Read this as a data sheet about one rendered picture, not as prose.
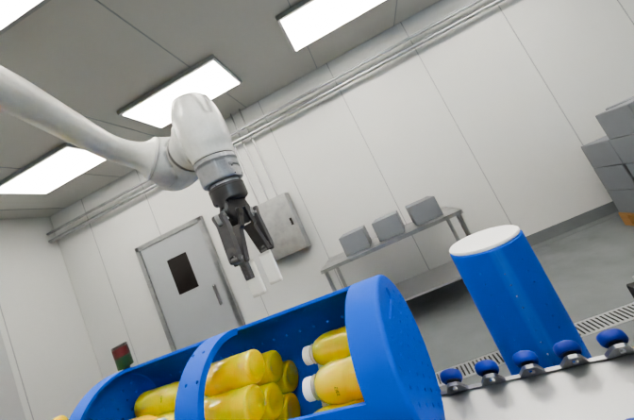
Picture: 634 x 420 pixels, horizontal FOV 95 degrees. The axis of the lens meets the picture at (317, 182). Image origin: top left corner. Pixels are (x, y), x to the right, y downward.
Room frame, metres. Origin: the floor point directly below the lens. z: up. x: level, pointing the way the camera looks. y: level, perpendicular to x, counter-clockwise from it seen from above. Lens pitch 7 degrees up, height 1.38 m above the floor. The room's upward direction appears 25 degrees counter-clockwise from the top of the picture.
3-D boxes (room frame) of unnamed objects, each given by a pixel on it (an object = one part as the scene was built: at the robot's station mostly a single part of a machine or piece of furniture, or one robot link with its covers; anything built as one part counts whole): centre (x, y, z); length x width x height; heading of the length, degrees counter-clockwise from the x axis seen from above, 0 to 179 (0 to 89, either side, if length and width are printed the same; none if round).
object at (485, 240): (1.26, -0.52, 1.03); 0.28 x 0.28 x 0.01
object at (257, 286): (0.57, 0.19, 1.34); 0.03 x 0.01 x 0.07; 72
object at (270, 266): (0.64, 0.17, 1.34); 0.03 x 0.01 x 0.07; 72
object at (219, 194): (0.60, 0.18, 1.49); 0.08 x 0.07 x 0.09; 162
